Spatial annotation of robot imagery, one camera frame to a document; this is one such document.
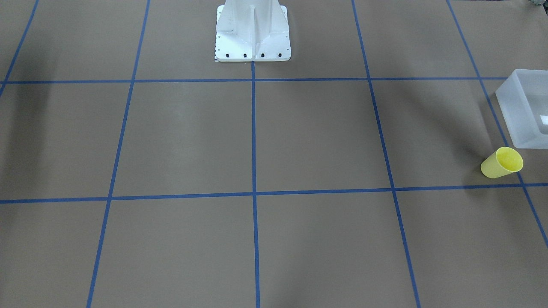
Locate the translucent plastic storage box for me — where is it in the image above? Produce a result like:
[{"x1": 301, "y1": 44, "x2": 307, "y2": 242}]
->
[{"x1": 495, "y1": 69, "x2": 548, "y2": 150}]

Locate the yellow plastic cup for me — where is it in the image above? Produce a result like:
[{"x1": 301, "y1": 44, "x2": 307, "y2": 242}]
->
[{"x1": 481, "y1": 147, "x2": 524, "y2": 179}]

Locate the white pillar mount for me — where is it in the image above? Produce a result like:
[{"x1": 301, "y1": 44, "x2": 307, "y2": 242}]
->
[{"x1": 214, "y1": 0, "x2": 292, "y2": 62}]

